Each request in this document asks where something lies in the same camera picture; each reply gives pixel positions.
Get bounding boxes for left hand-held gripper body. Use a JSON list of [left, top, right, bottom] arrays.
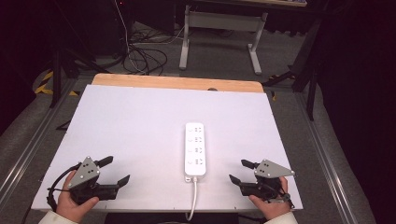
[[66, 155, 120, 205]]

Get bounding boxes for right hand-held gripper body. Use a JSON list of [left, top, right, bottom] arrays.
[[239, 159, 296, 201]]

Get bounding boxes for white power strip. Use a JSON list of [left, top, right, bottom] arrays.
[[184, 121, 207, 184]]

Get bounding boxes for person's left hand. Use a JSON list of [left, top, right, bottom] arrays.
[[55, 170, 101, 224]]

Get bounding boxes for person's right hand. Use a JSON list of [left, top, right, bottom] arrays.
[[248, 175, 293, 221]]

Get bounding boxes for yellow black hazard tape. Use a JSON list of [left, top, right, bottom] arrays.
[[34, 70, 79, 97]]

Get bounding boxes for black tripod stand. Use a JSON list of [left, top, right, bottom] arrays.
[[49, 29, 110, 109]]

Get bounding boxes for black metal stand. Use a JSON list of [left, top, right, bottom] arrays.
[[262, 17, 323, 121]]

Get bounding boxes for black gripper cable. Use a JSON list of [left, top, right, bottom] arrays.
[[46, 162, 82, 213]]

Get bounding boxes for white power strip cable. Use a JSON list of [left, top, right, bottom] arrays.
[[185, 176, 199, 222]]

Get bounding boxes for aluminium floor rail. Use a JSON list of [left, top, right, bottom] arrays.
[[0, 77, 78, 200], [293, 91, 362, 224]]

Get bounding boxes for black floor cables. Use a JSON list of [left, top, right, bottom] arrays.
[[122, 29, 169, 77]]

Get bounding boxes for white floor cable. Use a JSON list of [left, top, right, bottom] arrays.
[[113, 0, 185, 75]]

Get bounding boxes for white metal desk frame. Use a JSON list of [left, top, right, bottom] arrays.
[[178, 4, 269, 76]]

